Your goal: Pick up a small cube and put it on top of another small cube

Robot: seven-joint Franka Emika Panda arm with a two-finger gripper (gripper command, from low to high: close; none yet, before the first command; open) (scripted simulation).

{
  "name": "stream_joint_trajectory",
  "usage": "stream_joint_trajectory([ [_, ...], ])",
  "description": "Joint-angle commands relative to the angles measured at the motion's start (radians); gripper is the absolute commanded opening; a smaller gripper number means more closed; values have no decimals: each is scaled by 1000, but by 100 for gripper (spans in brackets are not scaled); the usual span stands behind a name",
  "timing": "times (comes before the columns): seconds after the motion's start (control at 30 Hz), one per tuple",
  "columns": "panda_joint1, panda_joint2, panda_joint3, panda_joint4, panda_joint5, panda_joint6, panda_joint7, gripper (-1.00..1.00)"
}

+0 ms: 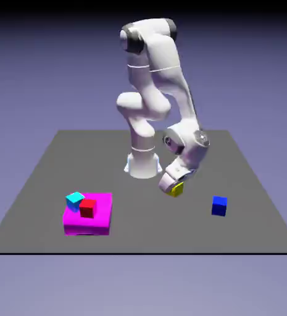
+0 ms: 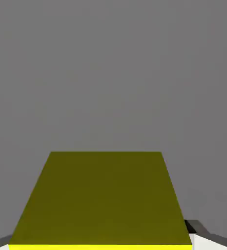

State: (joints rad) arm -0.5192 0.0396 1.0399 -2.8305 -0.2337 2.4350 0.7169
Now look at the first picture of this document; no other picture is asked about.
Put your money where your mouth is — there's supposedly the small blue cube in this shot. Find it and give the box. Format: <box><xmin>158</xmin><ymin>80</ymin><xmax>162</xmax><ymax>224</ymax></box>
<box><xmin>211</xmin><ymin>195</ymin><xmax>228</xmax><ymax>217</ymax></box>

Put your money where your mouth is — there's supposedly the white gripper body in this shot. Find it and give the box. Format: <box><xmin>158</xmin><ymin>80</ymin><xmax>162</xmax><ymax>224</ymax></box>
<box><xmin>157</xmin><ymin>168</ymin><xmax>196</xmax><ymax>194</ymax></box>

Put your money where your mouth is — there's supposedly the small red cube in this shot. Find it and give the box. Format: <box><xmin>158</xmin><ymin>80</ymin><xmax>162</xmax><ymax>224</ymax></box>
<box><xmin>78</xmin><ymin>198</ymin><xmax>98</xmax><ymax>219</ymax></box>

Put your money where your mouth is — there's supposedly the small yellow cube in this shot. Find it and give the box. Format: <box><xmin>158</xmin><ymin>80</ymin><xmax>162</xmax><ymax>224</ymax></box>
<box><xmin>167</xmin><ymin>181</ymin><xmax>185</xmax><ymax>198</ymax></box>

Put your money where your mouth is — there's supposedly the large magenta box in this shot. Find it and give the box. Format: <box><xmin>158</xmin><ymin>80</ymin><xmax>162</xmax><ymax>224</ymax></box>
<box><xmin>62</xmin><ymin>192</ymin><xmax>114</xmax><ymax>236</ymax></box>

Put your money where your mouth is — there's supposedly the small cyan cube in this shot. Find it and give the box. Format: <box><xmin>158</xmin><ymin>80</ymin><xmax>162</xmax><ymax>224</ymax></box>
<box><xmin>65</xmin><ymin>191</ymin><xmax>86</xmax><ymax>214</ymax></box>

